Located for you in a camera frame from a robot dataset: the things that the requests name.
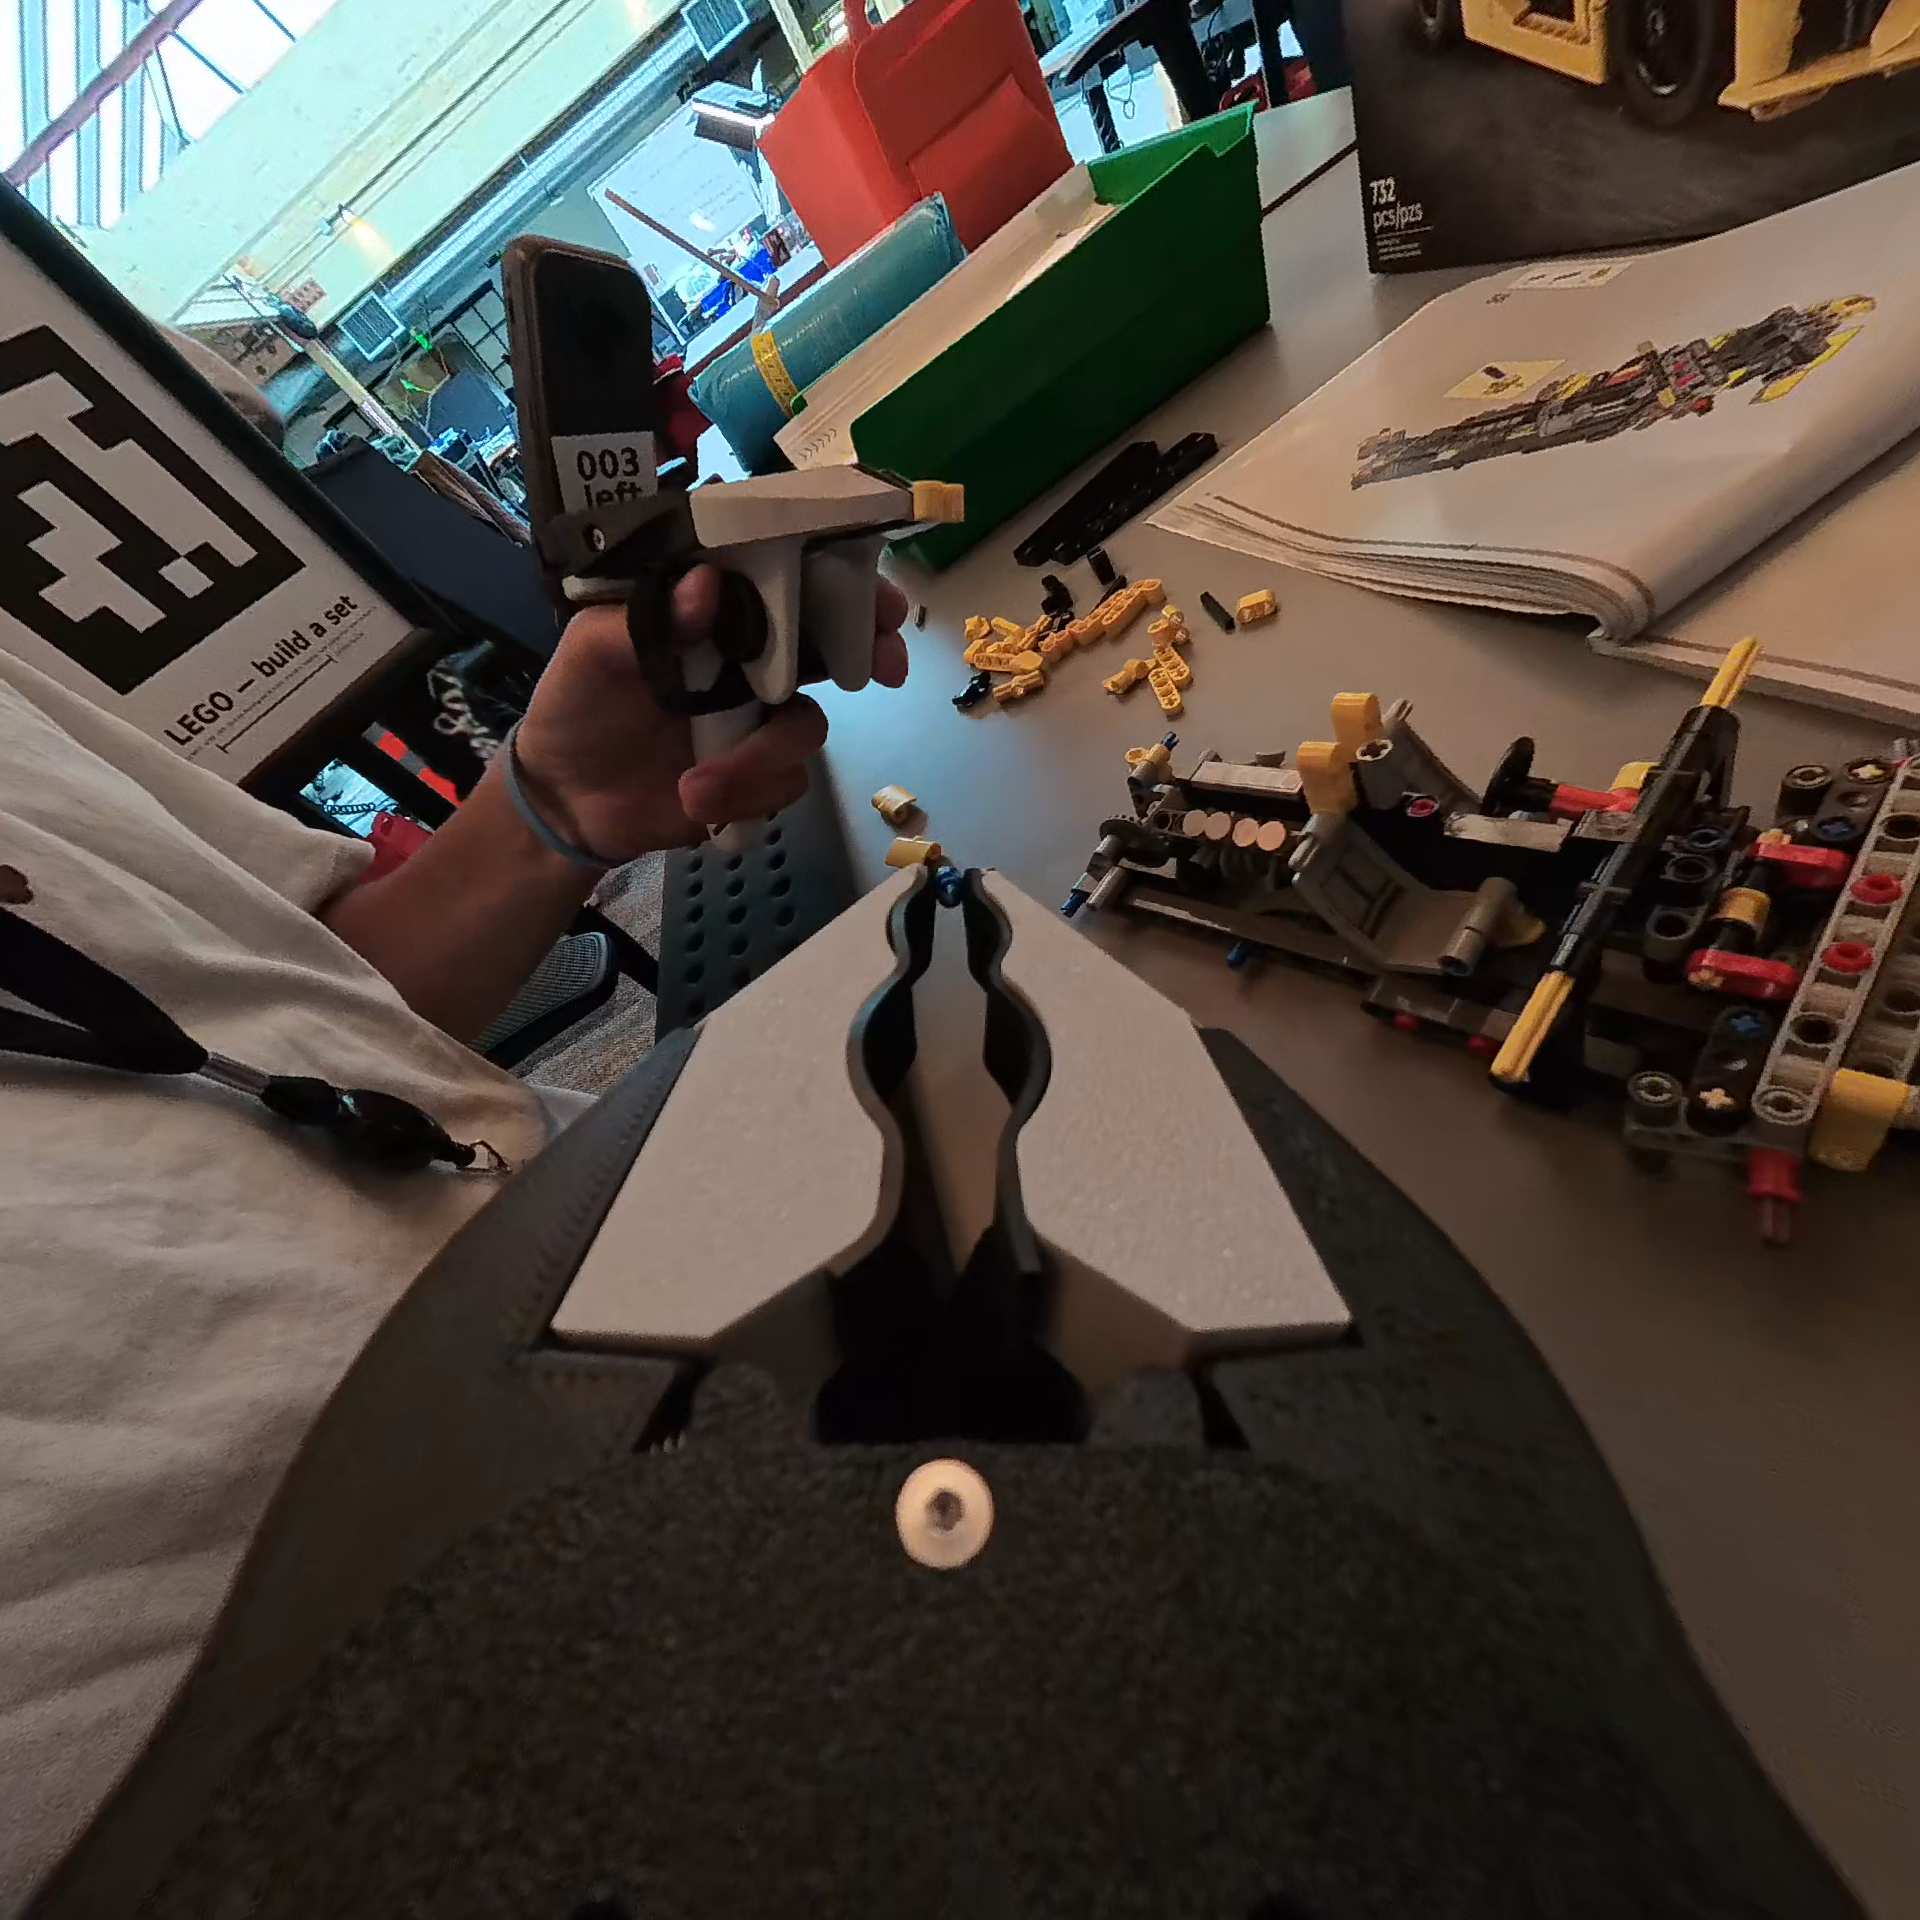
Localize black mesh chair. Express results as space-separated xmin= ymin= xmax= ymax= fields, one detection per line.
xmin=462 ymin=926 xmax=624 ymax=1070

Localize pile of yellow lego pieces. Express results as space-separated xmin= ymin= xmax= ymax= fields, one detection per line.
xmin=951 ymin=574 xmax=1209 ymax=711

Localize person's white shirt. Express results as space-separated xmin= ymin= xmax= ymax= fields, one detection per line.
xmin=0 ymin=651 xmax=604 ymax=1920

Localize grey perforated chair back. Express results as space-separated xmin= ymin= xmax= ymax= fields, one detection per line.
xmin=652 ymin=777 xmax=859 ymax=1044

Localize blue wristband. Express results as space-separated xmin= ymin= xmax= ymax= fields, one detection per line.
xmin=503 ymin=716 xmax=624 ymax=875

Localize green plastic bin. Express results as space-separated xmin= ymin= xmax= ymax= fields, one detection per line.
xmin=772 ymin=99 xmax=1276 ymax=574

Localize person's left hand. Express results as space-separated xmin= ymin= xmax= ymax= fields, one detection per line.
xmin=512 ymin=561 xmax=913 ymax=875

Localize partly built lego car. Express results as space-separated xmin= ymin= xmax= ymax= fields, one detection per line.
xmin=1071 ymin=636 xmax=1920 ymax=1250

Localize framed sign with black-white tag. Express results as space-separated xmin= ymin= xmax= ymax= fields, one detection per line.
xmin=0 ymin=180 xmax=441 ymax=791

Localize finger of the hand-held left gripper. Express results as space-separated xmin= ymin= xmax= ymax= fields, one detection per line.
xmin=691 ymin=465 xmax=927 ymax=554

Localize red plastic bin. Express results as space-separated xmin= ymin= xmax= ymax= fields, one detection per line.
xmin=754 ymin=0 xmax=1079 ymax=258

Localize person's left forearm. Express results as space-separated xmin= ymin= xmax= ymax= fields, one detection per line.
xmin=319 ymin=786 xmax=604 ymax=1044

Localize teal rolled mat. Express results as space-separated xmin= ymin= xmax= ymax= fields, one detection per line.
xmin=688 ymin=193 xmax=976 ymax=438

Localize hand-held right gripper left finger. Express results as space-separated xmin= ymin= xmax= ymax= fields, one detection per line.
xmin=550 ymin=865 xmax=945 ymax=1406

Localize black lego beams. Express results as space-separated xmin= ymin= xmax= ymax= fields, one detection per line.
xmin=1009 ymin=430 xmax=1224 ymax=573

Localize black lego set box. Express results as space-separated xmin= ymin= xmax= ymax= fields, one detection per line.
xmin=1338 ymin=0 xmax=1920 ymax=281

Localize black lanyard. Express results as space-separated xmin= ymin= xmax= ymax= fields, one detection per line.
xmin=0 ymin=897 xmax=508 ymax=1178

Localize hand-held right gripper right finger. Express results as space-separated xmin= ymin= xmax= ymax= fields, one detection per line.
xmin=956 ymin=870 xmax=1352 ymax=1396

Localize open lego instruction booklet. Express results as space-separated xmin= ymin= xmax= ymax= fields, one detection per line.
xmin=1147 ymin=193 xmax=1920 ymax=726

